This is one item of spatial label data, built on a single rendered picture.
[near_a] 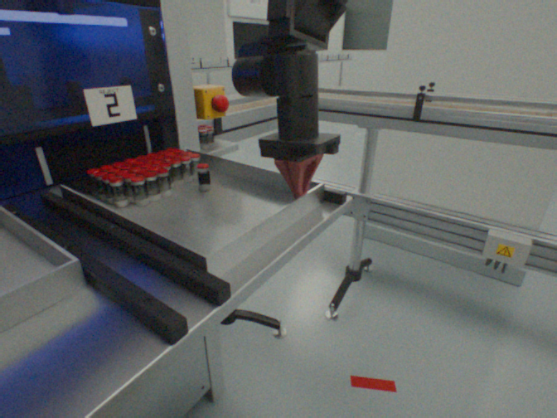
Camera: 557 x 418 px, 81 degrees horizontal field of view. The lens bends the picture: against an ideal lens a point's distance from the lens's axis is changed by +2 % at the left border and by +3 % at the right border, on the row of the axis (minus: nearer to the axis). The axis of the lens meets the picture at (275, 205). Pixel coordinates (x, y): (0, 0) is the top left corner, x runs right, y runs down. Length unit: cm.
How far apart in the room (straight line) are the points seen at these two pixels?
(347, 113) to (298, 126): 91
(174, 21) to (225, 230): 46
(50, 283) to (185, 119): 48
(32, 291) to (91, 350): 9
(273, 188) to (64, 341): 39
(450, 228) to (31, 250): 125
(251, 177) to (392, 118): 77
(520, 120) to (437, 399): 96
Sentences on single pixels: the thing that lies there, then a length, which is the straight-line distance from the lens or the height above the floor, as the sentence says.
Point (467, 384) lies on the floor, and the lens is 153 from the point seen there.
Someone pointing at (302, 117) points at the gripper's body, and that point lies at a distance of 43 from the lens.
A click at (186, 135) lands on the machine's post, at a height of 93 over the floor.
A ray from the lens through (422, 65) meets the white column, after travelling 187.
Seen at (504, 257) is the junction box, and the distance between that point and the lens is 135.
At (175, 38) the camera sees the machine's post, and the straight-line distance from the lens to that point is 76.
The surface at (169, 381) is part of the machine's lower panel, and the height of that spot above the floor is 28.
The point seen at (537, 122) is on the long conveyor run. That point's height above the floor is 92.
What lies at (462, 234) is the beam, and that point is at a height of 50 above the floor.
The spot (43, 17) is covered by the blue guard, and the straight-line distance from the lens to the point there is 64.
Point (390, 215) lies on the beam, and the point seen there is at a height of 49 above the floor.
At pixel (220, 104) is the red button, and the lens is 79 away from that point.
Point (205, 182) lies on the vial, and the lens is 58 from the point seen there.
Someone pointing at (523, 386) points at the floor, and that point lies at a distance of 163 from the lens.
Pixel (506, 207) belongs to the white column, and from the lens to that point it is 196.
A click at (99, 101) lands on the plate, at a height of 103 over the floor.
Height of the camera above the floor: 111
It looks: 26 degrees down
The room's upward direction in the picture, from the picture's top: straight up
